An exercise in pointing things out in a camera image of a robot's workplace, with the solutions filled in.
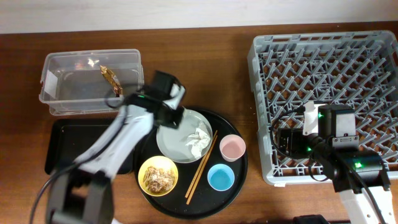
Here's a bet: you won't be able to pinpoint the round black serving tray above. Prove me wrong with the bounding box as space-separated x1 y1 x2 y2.
143 107 248 220

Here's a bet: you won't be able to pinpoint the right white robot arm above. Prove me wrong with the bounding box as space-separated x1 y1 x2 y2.
270 101 397 223

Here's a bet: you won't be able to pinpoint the white tissue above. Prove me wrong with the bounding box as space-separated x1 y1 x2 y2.
186 121 211 159

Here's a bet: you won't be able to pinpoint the food scraps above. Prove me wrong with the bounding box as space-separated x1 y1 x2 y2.
143 166 176 194

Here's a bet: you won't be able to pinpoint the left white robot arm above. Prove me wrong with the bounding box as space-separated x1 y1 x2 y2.
29 89 185 223

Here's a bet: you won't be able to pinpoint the clear plastic waste bin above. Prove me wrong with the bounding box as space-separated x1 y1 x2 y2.
39 49 144 116

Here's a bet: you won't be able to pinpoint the blue cup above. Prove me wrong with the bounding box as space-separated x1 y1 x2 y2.
207 164 235 192

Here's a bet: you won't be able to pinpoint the gold snack wrapper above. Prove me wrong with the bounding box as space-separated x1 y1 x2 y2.
99 65 123 96

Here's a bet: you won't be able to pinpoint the yellow bowl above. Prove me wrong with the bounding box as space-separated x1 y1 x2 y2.
137 156 178 197

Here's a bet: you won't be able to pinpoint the grey dishwasher rack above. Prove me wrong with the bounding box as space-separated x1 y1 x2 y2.
247 30 397 187

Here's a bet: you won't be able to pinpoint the pink cup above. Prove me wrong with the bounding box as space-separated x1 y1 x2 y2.
220 134 246 162

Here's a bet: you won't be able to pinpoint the black rectangular tray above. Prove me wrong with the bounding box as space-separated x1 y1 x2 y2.
45 117 137 175

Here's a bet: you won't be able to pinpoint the wooden chopstick right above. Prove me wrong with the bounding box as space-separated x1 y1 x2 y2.
186 134 218 205

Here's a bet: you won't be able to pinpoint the grey round plate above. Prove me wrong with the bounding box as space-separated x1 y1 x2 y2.
156 109 213 163

